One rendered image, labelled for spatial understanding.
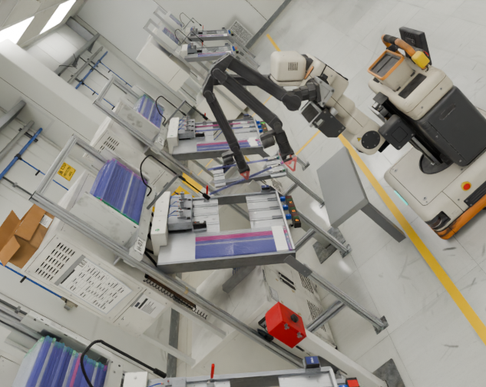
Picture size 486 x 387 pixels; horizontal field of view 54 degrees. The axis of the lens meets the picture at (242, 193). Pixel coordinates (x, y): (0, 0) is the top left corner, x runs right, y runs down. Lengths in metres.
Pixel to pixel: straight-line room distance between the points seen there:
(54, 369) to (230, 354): 1.42
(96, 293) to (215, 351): 0.76
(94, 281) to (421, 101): 1.85
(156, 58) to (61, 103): 1.91
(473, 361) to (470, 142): 1.06
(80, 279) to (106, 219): 0.33
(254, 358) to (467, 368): 1.15
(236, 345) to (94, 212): 1.09
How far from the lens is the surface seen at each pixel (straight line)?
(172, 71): 7.23
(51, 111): 5.88
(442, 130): 2.62
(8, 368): 1.89
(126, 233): 2.54
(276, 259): 2.51
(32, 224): 2.69
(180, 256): 2.56
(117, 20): 10.34
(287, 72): 2.43
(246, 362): 2.98
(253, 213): 2.88
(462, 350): 2.58
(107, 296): 2.65
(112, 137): 3.78
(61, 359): 1.74
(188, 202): 2.93
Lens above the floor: 1.99
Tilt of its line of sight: 21 degrees down
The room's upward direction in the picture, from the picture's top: 52 degrees counter-clockwise
